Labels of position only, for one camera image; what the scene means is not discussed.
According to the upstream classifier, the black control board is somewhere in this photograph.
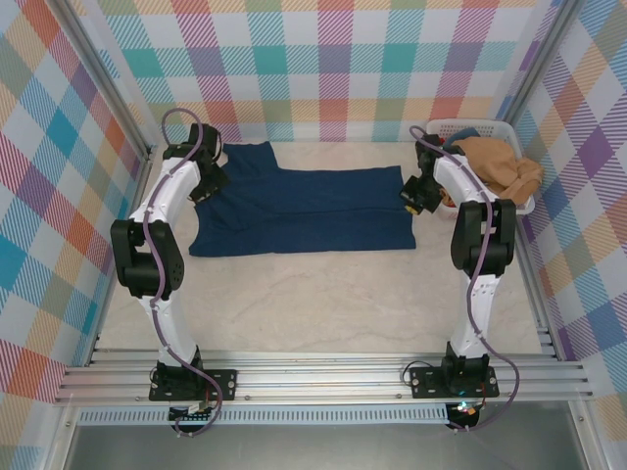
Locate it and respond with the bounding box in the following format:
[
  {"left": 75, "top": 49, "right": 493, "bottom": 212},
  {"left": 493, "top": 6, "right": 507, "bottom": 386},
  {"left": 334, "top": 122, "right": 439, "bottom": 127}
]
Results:
[
  {"left": 168, "top": 403, "right": 217, "bottom": 426},
  {"left": 447, "top": 400, "right": 485, "bottom": 429}
]

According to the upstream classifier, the slotted grey cable duct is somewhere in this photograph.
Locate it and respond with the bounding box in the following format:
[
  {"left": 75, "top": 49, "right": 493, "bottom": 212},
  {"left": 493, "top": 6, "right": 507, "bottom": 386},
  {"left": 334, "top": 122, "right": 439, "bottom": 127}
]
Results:
[{"left": 77, "top": 405, "right": 450, "bottom": 427}]

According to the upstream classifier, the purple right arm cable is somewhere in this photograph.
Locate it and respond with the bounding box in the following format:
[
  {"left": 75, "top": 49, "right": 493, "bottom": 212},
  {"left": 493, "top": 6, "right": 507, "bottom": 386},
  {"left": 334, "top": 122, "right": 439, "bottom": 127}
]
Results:
[{"left": 409, "top": 124, "right": 520, "bottom": 434}]

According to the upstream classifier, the teal blue t-shirt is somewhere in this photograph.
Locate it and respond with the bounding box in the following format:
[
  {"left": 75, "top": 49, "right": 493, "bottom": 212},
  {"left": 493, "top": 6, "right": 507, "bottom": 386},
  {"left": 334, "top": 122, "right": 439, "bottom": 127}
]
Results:
[{"left": 450, "top": 127, "right": 484, "bottom": 146}]

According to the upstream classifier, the tan t-shirt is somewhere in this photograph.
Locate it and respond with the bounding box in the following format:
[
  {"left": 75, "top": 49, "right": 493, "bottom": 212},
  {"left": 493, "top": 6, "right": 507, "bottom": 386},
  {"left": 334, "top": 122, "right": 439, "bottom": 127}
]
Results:
[{"left": 443, "top": 135, "right": 545, "bottom": 202}]

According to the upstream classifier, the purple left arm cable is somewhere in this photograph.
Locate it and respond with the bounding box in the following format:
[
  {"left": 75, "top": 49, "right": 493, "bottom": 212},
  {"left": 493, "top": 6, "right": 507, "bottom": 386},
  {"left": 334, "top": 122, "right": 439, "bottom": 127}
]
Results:
[{"left": 144, "top": 107, "right": 224, "bottom": 438}]

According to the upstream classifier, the navy blue t-shirt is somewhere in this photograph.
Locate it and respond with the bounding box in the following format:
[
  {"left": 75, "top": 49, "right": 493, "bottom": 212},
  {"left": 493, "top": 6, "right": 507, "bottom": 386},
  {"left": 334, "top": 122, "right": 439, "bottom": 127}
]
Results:
[{"left": 188, "top": 140, "right": 418, "bottom": 259}]

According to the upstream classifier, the aluminium mounting rail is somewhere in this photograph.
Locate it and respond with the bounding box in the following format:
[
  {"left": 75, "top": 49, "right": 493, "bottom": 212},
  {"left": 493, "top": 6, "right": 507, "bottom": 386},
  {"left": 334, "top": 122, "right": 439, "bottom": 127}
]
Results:
[{"left": 53, "top": 346, "right": 595, "bottom": 405}]

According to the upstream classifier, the aluminium frame post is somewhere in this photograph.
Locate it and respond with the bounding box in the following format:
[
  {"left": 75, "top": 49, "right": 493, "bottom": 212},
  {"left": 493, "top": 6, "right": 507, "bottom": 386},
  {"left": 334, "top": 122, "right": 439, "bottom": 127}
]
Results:
[
  {"left": 499, "top": 0, "right": 577, "bottom": 129},
  {"left": 46, "top": 0, "right": 159, "bottom": 163}
]

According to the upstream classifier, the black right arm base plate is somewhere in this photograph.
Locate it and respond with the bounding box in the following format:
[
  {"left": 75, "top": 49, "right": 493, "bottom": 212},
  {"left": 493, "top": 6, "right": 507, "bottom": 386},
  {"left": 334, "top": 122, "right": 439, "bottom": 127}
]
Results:
[{"left": 409, "top": 364, "right": 499, "bottom": 400}]

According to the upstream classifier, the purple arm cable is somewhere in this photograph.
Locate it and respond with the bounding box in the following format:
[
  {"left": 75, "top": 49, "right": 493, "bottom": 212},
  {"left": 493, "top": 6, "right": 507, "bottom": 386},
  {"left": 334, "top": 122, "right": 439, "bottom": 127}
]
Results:
[
  {"left": 409, "top": 124, "right": 520, "bottom": 434},
  {"left": 144, "top": 107, "right": 224, "bottom": 438}
]

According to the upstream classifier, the aluminium side frame rail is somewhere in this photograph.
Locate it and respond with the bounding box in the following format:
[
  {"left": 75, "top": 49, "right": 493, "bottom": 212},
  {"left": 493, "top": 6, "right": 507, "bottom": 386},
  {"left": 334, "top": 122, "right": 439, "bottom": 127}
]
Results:
[
  {"left": 508, "top": 212, "right": 559, "bottom": 354},
  {"left": 87, "top": 154, "right": 154, "bottom": 354}
]

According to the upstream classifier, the white plastic laundry basket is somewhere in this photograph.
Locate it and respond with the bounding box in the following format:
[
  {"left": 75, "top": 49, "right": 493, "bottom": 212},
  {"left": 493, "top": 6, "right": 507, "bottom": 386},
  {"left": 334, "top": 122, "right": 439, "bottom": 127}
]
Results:
[{"left": 424, "top": 118, "right": 536, "bottom": 221}]

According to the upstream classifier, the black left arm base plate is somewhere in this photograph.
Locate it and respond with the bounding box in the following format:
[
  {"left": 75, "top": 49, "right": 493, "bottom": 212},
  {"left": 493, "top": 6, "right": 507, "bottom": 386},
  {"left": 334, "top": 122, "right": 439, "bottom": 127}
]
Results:
[{"left": 149, "top": 366, "right": 239, "bottom": 403}]

